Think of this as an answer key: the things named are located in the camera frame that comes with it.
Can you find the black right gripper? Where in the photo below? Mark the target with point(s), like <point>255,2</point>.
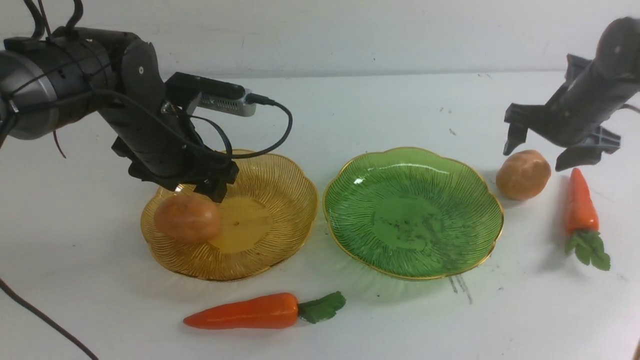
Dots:
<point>572,118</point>

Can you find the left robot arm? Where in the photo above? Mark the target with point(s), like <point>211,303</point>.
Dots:
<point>49,84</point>

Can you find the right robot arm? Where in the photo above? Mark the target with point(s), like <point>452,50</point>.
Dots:
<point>619,46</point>

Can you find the green glass plate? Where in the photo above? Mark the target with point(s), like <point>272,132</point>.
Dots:
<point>413,215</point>

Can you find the brown potato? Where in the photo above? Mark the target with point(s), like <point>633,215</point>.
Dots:
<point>188,218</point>
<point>523,175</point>

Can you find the orange carrot green leaves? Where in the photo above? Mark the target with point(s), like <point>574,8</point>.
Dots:
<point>270,312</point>

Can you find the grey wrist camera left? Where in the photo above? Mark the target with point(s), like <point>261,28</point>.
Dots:
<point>215,95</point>

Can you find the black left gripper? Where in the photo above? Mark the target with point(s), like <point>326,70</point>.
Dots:
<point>165,150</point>

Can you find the amber glass plate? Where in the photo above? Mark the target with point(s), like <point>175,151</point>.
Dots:
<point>266,217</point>

